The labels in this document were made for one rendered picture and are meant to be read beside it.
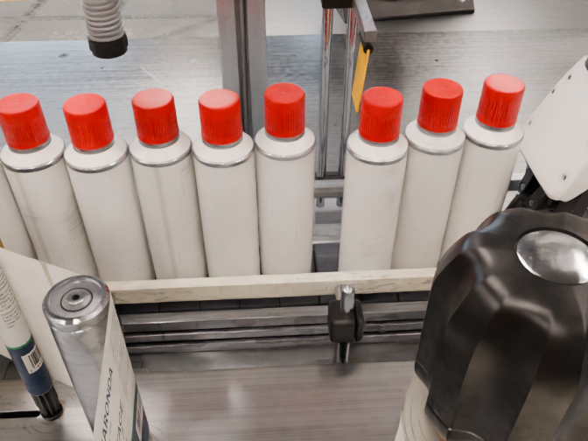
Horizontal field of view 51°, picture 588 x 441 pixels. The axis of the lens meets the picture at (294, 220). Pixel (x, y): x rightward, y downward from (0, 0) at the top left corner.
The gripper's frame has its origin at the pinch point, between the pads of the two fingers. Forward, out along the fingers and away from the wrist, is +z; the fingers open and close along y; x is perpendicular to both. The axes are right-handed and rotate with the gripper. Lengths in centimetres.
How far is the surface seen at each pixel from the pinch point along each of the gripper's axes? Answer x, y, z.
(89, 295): -36.9, 18.7, 0.4
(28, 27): -98, -258, 135
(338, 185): -17.0, -3.6, 4.2
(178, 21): -28, -261, 110
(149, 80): -36, -49, 25
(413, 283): -9.1, 4.5, 7.1
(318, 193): -18.5, -3.4, 5.6
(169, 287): -30.5, 4.4, 14.1
